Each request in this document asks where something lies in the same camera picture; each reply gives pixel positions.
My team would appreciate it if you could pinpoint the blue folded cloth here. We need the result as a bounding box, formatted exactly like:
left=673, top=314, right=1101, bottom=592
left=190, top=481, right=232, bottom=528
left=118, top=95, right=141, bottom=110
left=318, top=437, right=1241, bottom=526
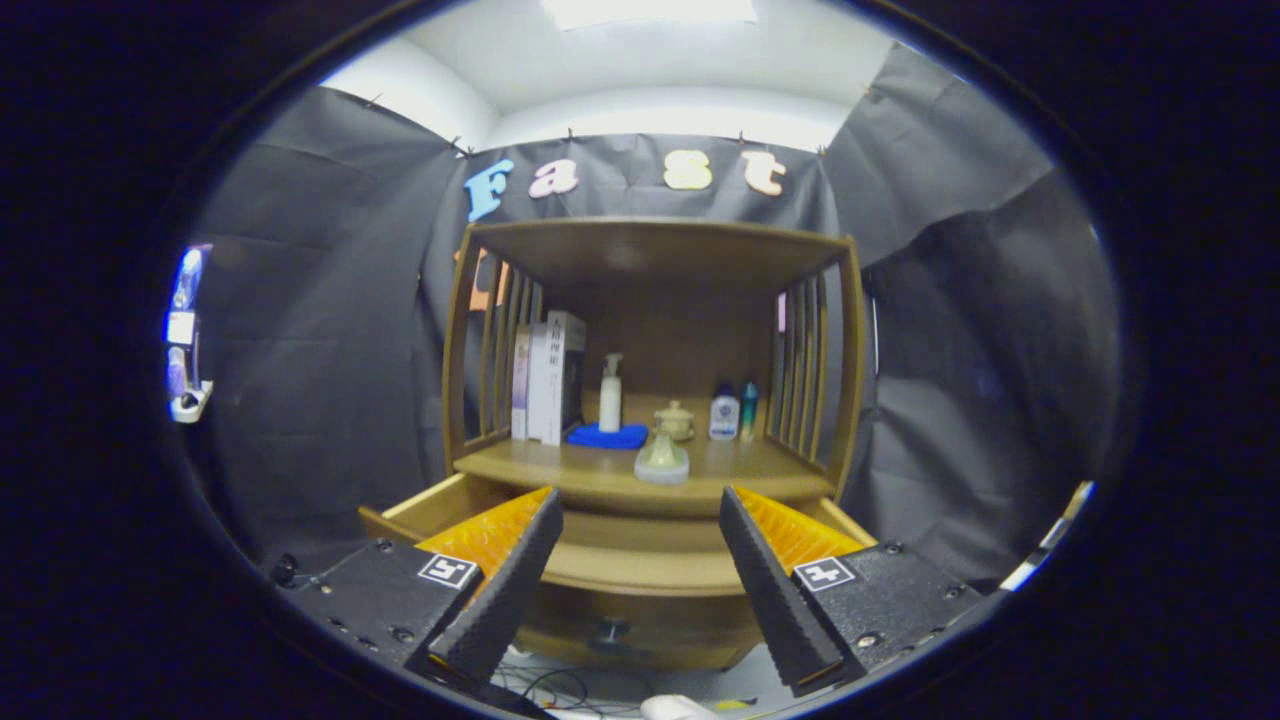
left=566, top=422, right=650, bottom=451

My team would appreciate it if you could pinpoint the wooden countertop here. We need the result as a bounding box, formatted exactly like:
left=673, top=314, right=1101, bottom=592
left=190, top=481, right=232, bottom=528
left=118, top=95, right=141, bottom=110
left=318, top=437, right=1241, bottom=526
left=452, top=430, right=836, bottom=506

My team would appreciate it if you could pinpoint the pale green brush grey base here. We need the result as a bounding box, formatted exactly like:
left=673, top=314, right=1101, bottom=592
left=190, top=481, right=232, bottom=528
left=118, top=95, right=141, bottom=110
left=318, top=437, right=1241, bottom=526
left=634, top=420, right=691, bottom=486

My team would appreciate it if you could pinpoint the flat white board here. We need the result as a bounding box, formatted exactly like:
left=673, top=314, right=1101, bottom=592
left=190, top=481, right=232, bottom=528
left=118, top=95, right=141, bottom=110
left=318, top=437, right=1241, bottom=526
left=1000, top=558, right=1053, bottom=593

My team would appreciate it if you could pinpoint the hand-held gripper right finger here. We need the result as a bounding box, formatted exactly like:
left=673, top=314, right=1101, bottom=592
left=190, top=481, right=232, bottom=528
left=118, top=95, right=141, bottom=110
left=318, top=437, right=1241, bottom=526
left=718, top=485, right=1001, bottom=698

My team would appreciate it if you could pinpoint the white and blue device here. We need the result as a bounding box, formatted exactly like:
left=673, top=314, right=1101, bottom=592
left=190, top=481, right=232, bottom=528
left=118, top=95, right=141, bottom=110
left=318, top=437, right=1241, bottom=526
left=165, top=243, right=214, bottom=424

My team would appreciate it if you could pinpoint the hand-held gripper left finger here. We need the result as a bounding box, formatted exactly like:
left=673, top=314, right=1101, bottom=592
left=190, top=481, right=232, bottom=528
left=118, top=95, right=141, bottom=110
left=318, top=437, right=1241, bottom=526
left=285, top=487, right=564, bottom=691

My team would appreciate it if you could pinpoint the white pump bottle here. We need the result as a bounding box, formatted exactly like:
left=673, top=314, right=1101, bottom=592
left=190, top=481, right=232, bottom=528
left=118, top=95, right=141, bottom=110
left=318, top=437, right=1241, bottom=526
left=598, top=352, right=624, bottom=434

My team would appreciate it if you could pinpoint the brown wooden cabinet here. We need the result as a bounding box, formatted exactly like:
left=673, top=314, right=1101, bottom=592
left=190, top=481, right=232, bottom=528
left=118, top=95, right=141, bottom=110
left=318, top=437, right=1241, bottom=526
left=358, top=218, right=881, bottom=673

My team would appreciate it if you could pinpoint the pale purple book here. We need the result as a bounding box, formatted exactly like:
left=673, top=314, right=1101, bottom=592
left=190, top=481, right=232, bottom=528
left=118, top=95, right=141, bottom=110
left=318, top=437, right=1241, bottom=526
left=511, top=323, right=532, bottom=442

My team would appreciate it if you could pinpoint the white shoe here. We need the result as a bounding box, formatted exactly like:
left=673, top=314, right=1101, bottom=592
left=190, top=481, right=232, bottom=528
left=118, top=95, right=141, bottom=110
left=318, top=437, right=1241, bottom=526
left=640, top=694, right=721, bottom=720

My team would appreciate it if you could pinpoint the white book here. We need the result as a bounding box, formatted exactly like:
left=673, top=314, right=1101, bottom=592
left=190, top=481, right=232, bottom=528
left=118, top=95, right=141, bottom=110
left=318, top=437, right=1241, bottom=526
left=527, top=311, right=588, bottom=447

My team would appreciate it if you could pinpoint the wooden drawer with black knob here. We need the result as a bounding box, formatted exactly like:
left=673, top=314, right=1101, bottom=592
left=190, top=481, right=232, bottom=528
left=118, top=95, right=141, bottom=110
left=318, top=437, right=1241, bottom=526
left=358, top=472, right=881, bottom=673

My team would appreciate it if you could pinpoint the white lotion bottle blue cap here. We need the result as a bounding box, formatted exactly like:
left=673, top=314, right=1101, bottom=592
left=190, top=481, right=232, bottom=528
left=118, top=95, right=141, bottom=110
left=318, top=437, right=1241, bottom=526
left=709, top=383, right=741, bottom=442

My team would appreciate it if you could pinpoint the small black device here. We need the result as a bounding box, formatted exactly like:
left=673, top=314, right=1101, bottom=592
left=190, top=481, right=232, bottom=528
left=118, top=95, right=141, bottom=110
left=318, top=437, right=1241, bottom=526
left=270, top=553, right=331, bottom=591

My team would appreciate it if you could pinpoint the cardboard box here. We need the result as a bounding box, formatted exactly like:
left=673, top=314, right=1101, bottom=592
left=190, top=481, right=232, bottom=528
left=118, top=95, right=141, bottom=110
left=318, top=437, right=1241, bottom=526
left=1040, top=482, right=1096, bottom=549

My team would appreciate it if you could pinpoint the ceiling light panel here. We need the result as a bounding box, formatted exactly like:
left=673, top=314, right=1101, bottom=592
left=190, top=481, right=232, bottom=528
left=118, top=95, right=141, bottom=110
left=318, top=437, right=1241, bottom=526
left=540, top=0, right=758, bottom=31

